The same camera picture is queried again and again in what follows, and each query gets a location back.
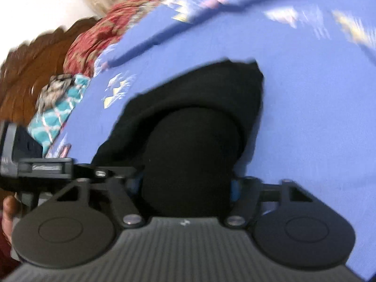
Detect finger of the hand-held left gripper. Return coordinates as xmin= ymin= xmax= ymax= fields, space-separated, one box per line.
xmin=72 ymin=163 xmax=139 ymax=180

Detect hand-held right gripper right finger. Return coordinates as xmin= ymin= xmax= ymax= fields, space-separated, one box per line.
xmin=225 ymin=176 xmax=314 ymax=229

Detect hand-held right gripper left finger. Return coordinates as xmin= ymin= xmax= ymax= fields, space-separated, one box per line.
xmin=51 ymin=174 xmax=146 ymax=229

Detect black pants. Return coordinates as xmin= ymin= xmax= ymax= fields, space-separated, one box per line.
xmin=91 ymin=60 xmax=265 ymax=216

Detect person's left hand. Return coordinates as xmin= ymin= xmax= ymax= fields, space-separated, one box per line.
xmin=1 ymin=195 xmax=20 ymax=243

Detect teal patterned cloth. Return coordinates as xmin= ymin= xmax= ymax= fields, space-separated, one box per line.
xmin=28 ymin=75 xmax=90 ymax=157

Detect grey floral cloth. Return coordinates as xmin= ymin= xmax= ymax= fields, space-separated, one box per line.
xmin=35 ymin=73 xmax=75 ymax=114

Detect wooden headboard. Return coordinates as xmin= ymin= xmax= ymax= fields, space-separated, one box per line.
xmin=0 ymin=16 xmax=100 ymax=121

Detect blue printed bedsheet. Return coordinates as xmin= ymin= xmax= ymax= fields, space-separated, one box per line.
xmin=44 ymin=0 xmax=376 ymax=281

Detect red floral blanket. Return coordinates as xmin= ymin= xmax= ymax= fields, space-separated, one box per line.
xmin=63 ymin=0 xmax=206 ymax=78

